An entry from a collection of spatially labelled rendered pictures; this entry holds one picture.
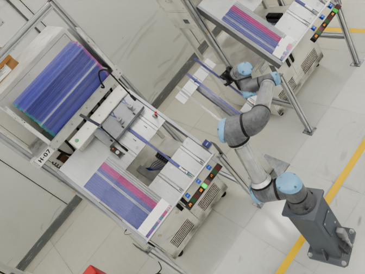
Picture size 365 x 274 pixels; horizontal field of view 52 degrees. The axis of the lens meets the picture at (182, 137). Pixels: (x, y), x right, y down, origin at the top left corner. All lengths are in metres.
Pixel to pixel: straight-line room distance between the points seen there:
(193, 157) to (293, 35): 1.10
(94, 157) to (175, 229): 0.85
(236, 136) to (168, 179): 0.71
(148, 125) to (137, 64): 1.85
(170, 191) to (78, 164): 0.60
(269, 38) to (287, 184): 1.14
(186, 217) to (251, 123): 1.32
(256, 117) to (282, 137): 1.47
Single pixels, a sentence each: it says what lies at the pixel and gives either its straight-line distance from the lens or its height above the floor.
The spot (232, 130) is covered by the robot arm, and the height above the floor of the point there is 1.16.
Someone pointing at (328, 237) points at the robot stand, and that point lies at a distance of 2.31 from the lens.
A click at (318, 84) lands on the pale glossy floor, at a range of 3.45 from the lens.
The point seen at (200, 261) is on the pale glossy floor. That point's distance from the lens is 2.94.
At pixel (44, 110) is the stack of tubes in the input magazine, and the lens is 2.24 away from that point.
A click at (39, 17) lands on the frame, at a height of 1.88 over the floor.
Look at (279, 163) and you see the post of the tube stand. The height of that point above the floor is 0.01.
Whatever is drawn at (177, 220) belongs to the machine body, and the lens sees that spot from 2.82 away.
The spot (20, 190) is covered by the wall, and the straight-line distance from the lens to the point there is 4.04.
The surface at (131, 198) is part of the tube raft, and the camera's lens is 2.32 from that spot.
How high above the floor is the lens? 2.32
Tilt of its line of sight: 38 degrees down
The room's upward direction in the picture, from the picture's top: 42 degrees counter-clockwise
